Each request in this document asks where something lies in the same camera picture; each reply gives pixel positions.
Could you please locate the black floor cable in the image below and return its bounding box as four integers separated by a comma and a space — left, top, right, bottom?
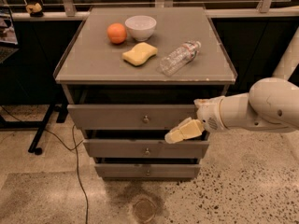
0, 105, 90, 224

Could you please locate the white bowl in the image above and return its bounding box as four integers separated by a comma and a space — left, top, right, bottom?
125, 15, 157, 41

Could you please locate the small yellow object on ledge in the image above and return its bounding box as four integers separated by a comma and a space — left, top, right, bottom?
26, 2, 43, 17

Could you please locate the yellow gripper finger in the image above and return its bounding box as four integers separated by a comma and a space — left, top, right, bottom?
164, 118, 205, 144
194, 99, 210, 107

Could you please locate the grey bottom drawer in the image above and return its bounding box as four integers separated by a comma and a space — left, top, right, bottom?
95, 163, 200, 179

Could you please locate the round floor drain cover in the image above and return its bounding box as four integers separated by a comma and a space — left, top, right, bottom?
133, 199, 156, 223

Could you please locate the clear plastic water bottle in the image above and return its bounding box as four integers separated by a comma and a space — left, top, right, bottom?
159, 41, 201, 77

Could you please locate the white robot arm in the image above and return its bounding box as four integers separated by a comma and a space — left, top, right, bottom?
164, 31, 299, 144

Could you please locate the grey middle drawer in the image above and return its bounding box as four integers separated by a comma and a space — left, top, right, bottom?
83, 139, 208, 159

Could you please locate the orange fruit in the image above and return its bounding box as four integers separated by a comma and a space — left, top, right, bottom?
107, 23, 127, 44

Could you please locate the yellow sponge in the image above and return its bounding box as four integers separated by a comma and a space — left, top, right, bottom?
122, 42, 158, 66

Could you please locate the grey drawer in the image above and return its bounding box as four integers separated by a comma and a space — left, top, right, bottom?
95, 163, 200, 179
83, 139, 208, 159
67, 104, 197, 130

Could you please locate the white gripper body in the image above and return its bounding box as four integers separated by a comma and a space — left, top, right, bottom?
196, 96, 225, 133

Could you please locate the black desk leg frame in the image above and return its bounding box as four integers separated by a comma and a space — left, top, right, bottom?
0, 104, 68, 155

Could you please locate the grey top drawer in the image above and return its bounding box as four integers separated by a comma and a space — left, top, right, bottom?
67, 104, 197, 130

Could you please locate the grey drawer cabinet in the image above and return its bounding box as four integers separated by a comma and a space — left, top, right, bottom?
55, 7, 236, 167

